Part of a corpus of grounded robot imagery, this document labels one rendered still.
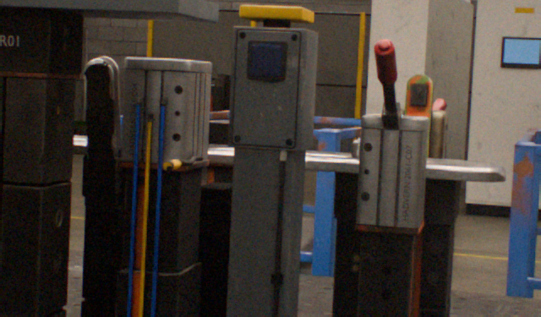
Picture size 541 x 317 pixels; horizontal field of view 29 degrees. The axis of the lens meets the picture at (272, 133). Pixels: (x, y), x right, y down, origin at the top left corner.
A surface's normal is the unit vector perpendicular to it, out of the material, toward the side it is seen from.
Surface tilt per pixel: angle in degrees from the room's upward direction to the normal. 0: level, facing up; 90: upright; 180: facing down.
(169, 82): 90
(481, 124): 90
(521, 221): 90
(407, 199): 90
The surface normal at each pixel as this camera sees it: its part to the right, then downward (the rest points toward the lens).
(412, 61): -0.34, 0.04
